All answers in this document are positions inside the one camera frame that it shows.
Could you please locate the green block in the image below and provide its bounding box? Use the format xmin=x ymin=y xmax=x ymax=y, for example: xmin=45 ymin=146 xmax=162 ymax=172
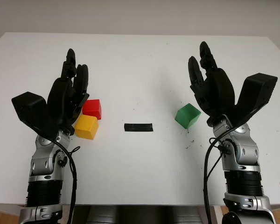
xmin=175 ymin=103 xmax=202 ymax=129

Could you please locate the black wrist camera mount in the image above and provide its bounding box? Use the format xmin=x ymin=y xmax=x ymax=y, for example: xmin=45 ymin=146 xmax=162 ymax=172
xmin=228 ymin=73 xmax=278 ymax=136
xmin=11 ymin=91 xmax=59 ymax=138

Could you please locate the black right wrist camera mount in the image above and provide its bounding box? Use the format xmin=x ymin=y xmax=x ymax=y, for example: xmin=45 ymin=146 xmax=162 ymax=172
xmin=228 ymin=73 xmax=278 ymax=136

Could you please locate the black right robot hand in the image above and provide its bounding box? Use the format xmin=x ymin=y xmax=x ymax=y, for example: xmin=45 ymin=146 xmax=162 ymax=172
xmin=188 ymin=41 xmax=238 ymax=128

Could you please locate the yellow block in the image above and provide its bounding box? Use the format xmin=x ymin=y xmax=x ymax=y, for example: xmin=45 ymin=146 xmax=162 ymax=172
xmin=74 ymin=114 xmax=100 ymax=140

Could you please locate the dark robot torso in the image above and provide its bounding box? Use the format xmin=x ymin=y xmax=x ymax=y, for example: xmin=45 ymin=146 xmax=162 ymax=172
xmin=73 ymin=205 xmax=203 ymax=224

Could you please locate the white table leg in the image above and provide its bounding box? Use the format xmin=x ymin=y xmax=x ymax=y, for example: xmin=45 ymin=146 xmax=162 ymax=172
xmin=213 ymin=205 xmax=224 ymax=224

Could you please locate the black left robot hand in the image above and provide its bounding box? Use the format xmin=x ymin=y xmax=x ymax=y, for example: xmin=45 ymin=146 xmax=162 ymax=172
xmin=46 ymin=48 xmax=90 ymax=136

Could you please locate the black tape strip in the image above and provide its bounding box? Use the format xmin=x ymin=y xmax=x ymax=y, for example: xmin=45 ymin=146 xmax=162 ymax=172
xmin=124 ymin=122 xmax=154 ymax=133

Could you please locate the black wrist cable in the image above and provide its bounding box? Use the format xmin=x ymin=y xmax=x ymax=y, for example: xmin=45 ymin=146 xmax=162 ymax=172
xmin=203 ymin=126 xmax=238 ymax=224
xmin=44 ymin=136 xmax=81 ymax=224

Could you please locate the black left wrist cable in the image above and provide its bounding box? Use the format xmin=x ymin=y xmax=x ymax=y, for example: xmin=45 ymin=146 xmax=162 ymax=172
xmin=44 ymin=136 xmax=81 ymax=224

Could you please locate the red block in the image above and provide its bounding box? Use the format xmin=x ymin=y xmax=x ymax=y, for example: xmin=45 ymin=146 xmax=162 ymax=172
xmin=82 ymin=99 xmax=103 ymax=120

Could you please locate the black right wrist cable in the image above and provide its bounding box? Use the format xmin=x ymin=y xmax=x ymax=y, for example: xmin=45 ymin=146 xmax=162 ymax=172
xmin=203 ymin=126 xmax=238 ymax=224

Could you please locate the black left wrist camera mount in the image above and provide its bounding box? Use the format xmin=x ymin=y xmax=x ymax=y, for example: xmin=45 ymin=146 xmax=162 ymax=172
xmin=11 ymin=91 xmax=59 ymax=138

